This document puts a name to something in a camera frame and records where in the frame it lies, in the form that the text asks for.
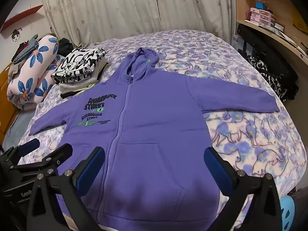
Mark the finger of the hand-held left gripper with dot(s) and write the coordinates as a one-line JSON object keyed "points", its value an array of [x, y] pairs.
{"points": [[57, 155], [27, 146]]}

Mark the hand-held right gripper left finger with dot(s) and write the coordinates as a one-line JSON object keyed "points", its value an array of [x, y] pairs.
{"points": [[91, 163]]}

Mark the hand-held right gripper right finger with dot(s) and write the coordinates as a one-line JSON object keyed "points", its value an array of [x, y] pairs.
{"points": [[216, 170]]}

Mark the purple zip hoodie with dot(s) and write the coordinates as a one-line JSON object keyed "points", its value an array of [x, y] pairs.
{"points": [[149, 125]]}

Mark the grey pillow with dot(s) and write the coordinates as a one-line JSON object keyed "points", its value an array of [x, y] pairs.
{"points": [[16, 130]]}

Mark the orange wooden headboard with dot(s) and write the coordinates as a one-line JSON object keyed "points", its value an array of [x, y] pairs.
{"points": [[6, 101]]}

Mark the purple cat printed blanket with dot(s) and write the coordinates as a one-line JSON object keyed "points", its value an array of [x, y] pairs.
{"points": [[252, 130]]}

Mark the black folded garment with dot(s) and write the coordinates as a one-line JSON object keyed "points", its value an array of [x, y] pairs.
{"points": [[65, 95]]}

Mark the rolled blue floral duvet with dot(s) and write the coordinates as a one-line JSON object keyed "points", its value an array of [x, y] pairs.
{"points": [[31, 81]]}

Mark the beige folded garment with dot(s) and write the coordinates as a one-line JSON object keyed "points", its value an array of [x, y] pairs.
{"points": [[72, 86]]}

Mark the light green folded garment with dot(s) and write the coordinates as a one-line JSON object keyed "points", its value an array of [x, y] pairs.
{"points": [[94, 83]]}

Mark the light blue slipper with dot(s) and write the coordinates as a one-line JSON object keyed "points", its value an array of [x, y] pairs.
{"points": [[288, 211]]}

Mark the black and white printed garment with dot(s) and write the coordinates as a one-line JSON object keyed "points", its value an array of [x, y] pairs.
{"points": [[77, 65]]}

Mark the dark red cloth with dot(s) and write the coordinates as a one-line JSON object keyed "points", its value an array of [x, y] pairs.
{"points": [[23, 47]]}

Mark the grey blue jeans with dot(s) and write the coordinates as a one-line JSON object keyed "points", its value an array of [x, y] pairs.
{"points": [[31, 44]]}

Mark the black white-patterned cloth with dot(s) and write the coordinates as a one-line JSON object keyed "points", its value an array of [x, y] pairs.
{"points": [[274, 79]]}

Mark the white box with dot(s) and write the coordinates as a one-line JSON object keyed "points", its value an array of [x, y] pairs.
{"points": [[237, 42]]}

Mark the black bag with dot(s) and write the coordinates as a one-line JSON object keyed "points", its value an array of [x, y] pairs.
{"points": [[245, 36]]}

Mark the wooden desk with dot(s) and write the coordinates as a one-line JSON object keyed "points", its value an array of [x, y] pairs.
{"points": [[288, 44]]}

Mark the stack of pink boxes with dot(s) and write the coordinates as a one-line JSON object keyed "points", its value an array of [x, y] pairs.
{"points": [[262, 16]]}

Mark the cream curtain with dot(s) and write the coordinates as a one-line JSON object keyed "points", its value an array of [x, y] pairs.
{"points": [[132, 7]]}

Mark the blue box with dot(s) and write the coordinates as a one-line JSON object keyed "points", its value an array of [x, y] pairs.
{"points": [[261, 5]]}

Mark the face wall sticker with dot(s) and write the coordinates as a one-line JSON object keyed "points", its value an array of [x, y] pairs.
{"points": [[16, 35]]}

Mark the red wall shelf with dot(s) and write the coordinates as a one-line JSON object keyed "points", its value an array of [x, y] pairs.
{"points": [[21, 16]]}

